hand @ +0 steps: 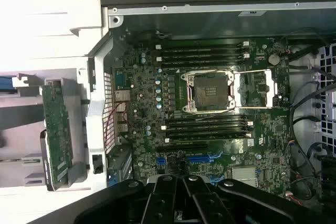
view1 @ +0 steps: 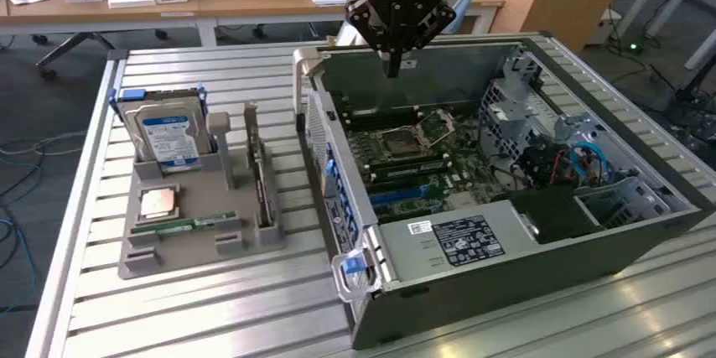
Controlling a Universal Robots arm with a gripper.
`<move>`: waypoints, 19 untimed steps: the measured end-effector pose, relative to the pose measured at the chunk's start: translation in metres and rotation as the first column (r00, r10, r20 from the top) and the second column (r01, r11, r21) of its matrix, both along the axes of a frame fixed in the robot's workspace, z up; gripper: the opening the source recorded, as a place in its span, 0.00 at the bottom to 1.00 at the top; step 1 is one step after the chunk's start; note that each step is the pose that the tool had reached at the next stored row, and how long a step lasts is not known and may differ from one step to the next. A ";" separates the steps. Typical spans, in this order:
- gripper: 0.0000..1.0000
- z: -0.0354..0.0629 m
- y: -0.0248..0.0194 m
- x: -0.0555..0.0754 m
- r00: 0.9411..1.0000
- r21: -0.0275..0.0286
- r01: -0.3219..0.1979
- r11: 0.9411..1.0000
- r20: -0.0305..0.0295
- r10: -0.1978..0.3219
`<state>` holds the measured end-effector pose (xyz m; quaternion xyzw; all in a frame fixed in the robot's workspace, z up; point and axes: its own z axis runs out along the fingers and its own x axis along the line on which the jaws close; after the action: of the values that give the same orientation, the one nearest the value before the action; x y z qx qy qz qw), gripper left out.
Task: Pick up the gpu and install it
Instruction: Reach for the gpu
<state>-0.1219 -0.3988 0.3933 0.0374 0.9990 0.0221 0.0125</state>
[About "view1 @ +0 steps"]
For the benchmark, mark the graphics card with metal bracket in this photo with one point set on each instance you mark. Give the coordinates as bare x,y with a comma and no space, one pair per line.
262,182

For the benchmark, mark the open metal socket cover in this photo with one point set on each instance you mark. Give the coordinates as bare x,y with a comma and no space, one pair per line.
447,121

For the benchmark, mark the silver drive cage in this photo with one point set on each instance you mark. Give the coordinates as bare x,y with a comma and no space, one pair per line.
515,123

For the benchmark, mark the white box red button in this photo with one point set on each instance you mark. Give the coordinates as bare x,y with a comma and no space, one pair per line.
610,27

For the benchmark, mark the CPU socket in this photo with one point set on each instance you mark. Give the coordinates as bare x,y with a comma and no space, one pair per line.
400,144

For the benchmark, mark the green motherboard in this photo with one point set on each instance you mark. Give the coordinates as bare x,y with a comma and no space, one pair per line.
464,165

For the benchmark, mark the black device green light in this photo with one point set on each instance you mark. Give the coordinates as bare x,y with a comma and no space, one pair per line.
634,47

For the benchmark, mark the RAM stick with white label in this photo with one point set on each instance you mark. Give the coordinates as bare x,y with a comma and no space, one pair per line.
408,170

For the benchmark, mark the white flat box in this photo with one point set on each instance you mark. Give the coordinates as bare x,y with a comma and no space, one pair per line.
131,2

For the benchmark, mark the blue expansion slot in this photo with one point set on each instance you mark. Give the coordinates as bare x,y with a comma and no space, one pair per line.
394,195

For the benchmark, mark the silver chipset heatsink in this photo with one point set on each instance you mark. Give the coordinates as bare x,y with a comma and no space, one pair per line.
462,201

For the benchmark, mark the hard disk with blue carrier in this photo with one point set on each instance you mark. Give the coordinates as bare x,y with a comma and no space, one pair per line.
168,136

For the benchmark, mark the grey parts rack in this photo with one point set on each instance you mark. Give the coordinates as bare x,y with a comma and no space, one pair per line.
207,203

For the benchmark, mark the silver disk bay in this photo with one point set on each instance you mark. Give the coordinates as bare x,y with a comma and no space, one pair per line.
627,203

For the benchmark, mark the grey power supply unit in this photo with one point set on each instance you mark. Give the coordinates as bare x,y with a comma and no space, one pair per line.
403,253

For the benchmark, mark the CPU with copper lid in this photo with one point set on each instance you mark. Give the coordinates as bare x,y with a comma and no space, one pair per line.
156,203

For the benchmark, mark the black chair base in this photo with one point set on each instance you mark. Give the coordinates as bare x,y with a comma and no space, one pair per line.
47,73

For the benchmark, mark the green RAM stick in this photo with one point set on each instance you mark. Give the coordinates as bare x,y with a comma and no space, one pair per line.
184,222

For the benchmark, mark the blue case release latch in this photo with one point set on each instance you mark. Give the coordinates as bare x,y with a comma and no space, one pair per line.
351,268

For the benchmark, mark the open black PC case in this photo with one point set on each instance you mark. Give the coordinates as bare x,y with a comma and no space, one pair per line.
503,299

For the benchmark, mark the white table frame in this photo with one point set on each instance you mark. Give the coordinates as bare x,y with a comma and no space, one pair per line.
700,53

